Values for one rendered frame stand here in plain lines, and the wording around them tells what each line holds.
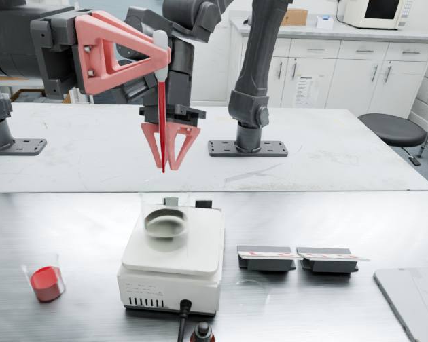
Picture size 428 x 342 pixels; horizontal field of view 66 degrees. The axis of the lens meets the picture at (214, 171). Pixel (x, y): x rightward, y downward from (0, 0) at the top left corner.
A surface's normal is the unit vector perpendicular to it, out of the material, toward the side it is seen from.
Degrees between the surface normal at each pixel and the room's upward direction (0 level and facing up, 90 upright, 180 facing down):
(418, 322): 0
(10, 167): 0
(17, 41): 90
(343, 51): 90
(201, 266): 0
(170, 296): 90
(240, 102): 79
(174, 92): 72
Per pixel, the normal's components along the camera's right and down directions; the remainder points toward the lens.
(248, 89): -0.63, 0.20
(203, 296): -0.07, 0.53
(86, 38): 0.29, 0.52
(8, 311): 0.05, -0.85
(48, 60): 1.00, 0.07
